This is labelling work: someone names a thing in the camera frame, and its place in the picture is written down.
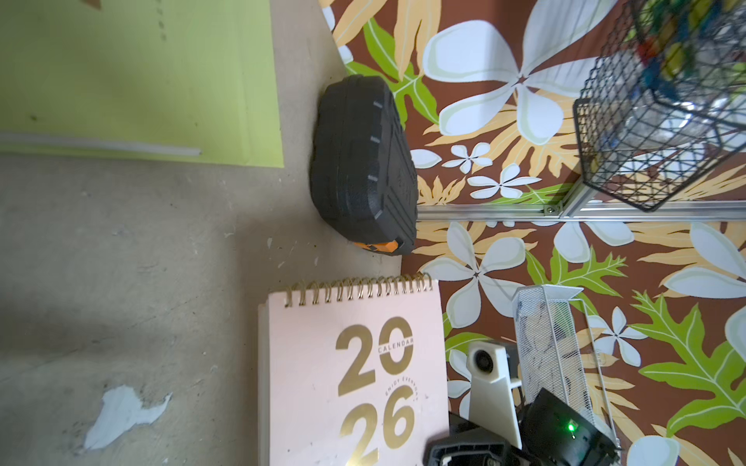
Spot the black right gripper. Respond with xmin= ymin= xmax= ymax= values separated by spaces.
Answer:
xmin=424 ymin=389 xmax=620 ymax=465

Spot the pink 2026 desk calendar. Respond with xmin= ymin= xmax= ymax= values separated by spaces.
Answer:
xmin=258 ymin=274 xmax=449 ymax=465

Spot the green 2026 desk calendar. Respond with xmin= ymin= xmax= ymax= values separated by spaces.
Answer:
xmin=1 ymin=1 xmax=284 ymax=168

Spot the white mesh basket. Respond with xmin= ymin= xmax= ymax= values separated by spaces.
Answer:
xmin=513 ymin=285 xmax=621 ymax=447

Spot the black tool case orange latch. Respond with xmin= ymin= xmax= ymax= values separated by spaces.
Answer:
xmin=310 ymin=75 xmax=419 ymax=256

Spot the aluminium frame rail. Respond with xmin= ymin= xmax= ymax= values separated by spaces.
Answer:
xmin=418 ymin=182 xmax=745 ymax=223

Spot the black wire divided basket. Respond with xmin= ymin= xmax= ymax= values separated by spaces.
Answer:
xmin=573 ymin=1 xmax=745 ymax=212

